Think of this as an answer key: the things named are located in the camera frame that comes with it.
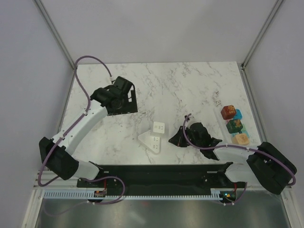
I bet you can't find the green small adapter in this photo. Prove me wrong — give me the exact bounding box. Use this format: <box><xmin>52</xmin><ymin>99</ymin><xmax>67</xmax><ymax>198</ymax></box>
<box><xmin>239</xmin><ymin>124</ymin><xmax>247</xmax><ymax>133</ymax></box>

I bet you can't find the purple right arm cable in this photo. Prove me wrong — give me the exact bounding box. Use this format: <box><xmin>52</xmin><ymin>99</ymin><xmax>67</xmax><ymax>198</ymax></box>
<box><xmin>183</xmin><ymin>114</ymin><xmax>297</xmax><ymax>206</ymax></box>

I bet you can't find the red cube plug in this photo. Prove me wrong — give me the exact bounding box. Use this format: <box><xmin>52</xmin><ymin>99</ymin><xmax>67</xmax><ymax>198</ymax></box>
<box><xmin>220</xmin><ymin>105</ymin><xmax>236</xmax><ymax>120</ymax></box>

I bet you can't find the blue small adapter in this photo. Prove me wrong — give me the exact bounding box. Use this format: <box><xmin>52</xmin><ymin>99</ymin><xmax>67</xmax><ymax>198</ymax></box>
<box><xmin>233</xmin><ymin>109</ymin><xmax>243</xmax><ymax>120</ymax></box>

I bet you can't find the aluminium frame post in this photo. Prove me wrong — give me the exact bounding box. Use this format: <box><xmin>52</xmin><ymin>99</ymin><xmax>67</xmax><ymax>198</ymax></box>
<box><xmin>239</xmin><ymin>0</ymin><xmax>285</xmax><ymax>70</ymax></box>
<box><xmin>33</xmin><ymin>0</ymin><xmax>75</xmax><ymax>69</ymax></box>

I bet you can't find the white long power strip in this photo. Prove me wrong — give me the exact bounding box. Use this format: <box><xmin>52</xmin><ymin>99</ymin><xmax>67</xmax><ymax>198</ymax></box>
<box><xmin>213</xmin><ymin>107</ymin><xmax>251</xmax><ymax>145</ymax></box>

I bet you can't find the green cube plug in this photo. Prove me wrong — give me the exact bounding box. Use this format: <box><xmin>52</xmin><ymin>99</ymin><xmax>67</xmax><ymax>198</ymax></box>
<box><xmin>226</xmin><ymin>119</ymin><xmax>243</xmax><ymax>134</ymax></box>

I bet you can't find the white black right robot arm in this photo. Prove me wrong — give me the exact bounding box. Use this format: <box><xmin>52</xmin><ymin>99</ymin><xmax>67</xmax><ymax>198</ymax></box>
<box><xmin>169</xmin><ymin>123</ymin><xmax>297</xmax><ymax>195</ymax></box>

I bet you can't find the white cube plug tiger print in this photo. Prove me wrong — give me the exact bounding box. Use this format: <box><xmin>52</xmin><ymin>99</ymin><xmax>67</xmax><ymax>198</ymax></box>
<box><xmin>152</xmin><ymin>122</ymin><xmax>165</xmax><ymax>134</ymax></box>

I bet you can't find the beige cube plug dragon print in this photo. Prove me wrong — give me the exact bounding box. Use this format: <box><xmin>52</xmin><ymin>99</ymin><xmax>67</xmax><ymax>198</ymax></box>
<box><xmin>232</xmin><ymin>133</ymin><xmax>250</xmax><ymax>145</ymax></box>

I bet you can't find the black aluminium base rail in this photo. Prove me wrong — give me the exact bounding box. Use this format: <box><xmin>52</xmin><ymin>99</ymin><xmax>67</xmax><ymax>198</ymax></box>
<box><xmin>77</xmin><ymin>164</ymin><xmax>245</xmax><ymax>195</ymax></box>

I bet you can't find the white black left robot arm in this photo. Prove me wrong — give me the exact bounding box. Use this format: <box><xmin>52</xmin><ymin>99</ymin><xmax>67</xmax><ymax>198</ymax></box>
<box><xmin>38</xmin><ymin>76</ymin><xmax>138</xmax><ymax>187</ymax></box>

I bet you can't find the aluminium frame post right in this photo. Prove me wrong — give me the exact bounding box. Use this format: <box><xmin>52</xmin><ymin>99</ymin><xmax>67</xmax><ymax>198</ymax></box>
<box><xmin>239</xmin><ymin>0</ymin><xmax>285</xmax><ymax>70</ymax></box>

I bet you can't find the aluminium frame post left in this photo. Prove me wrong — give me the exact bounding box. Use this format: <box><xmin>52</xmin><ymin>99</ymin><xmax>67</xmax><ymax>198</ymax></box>
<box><xmin>33</xmin><ymin>0</ymin><xmax>75</xmax><ymax>69</ymax></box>

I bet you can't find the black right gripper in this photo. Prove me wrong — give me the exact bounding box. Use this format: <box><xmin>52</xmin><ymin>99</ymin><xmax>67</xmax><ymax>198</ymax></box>
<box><xmin>169</xmin><ymin>125</ymin><xmax>202</xmax><ymax>148</ymax></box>

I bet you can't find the white triangular power strip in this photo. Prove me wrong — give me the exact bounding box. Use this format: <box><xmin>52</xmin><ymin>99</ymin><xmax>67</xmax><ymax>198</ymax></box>
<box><xmin>138</xmin><ymin>130</ymin><xmax>165</xmax><ymax>155</ymax></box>

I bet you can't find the white toothed cable duct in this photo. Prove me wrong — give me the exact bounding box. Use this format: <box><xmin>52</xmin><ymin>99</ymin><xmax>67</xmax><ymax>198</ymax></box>
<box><xmin>43</xmin><ymin>190</ymin><xmax>222</xmax><ymax>200</ymax></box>

